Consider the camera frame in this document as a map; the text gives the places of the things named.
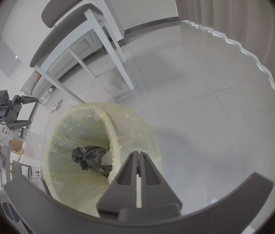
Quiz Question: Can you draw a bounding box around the white trash bin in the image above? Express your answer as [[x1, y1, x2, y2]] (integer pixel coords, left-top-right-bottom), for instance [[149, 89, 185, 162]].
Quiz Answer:
[[45, 105, 128, 211]]

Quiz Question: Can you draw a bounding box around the white curtain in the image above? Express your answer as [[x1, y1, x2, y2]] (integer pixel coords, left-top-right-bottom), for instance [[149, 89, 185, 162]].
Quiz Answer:
[[170, 0, 275, 180]]

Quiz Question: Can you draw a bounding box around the yellow plastic bag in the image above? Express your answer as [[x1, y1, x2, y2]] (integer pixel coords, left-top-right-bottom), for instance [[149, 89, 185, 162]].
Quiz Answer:
[[44, 102, 163, 216]]

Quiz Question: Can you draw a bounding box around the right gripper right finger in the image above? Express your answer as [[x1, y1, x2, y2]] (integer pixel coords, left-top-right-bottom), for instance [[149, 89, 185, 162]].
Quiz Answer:
[[139, 151, 183, 215]]

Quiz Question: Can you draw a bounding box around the black plastic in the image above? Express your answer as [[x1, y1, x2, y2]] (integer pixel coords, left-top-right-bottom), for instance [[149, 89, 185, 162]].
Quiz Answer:
[[72, 145, 113, 178]]

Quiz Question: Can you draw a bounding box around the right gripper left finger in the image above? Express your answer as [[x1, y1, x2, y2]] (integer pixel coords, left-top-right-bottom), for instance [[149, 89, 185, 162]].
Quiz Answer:
[[98, 151, 139, 215]]

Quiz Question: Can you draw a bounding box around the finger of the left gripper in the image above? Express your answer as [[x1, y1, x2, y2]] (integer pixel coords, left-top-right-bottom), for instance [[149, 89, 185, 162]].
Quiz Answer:
[[20, 95, 40, 104], [11, 120, 32, 131]]

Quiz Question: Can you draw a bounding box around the white sofa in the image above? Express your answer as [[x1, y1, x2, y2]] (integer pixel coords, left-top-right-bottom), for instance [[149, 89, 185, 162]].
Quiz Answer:
[[20, 37, 104, 102]]

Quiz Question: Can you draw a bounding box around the grey and white chair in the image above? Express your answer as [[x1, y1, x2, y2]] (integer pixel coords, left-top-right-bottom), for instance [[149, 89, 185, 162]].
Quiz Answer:
[[30, 0, 134, 92]]

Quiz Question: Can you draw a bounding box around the white cable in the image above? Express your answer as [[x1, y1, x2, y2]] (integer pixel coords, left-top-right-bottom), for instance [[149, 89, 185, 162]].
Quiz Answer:
[[40, 109, 55, 177]]

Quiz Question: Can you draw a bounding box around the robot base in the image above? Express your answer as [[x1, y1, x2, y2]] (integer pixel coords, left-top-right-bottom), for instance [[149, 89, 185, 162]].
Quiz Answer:
[[0, 140, 45, 234]]

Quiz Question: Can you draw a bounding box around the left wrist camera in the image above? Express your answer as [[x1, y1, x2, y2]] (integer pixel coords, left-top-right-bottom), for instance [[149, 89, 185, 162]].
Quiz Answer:
[[0, 90, 10, 107]]

